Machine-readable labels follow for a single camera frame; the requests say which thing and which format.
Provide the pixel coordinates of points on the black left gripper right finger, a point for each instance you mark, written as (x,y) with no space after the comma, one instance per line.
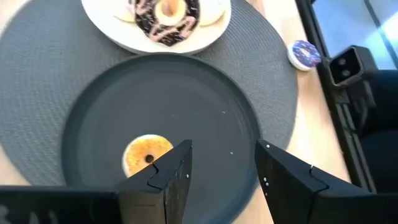
(295,193)

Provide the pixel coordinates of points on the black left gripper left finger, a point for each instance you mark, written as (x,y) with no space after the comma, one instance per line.
(161,186)

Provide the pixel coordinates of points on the small orange donut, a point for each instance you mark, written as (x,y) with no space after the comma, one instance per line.
(136,155)

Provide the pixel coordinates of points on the large chocolate iced donut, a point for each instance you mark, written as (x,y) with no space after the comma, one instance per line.
(146,21)

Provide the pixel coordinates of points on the black round plate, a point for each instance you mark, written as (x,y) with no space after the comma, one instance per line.
(155,102)

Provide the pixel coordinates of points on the small purple donut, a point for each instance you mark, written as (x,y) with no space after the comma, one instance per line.
(306,53)

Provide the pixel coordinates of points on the white round plate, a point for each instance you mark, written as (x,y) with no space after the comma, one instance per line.
(124,37)

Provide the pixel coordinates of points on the round dark grey woven placemat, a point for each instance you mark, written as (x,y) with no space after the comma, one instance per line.
(46,77)

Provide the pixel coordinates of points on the large pink iced donut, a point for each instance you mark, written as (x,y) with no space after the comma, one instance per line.
(213,14)

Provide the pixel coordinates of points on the small black camera mount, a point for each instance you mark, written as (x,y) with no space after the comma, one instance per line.
(345,65)

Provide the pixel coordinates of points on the black aluminium table frame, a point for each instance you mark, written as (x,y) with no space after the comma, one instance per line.
(311,25)

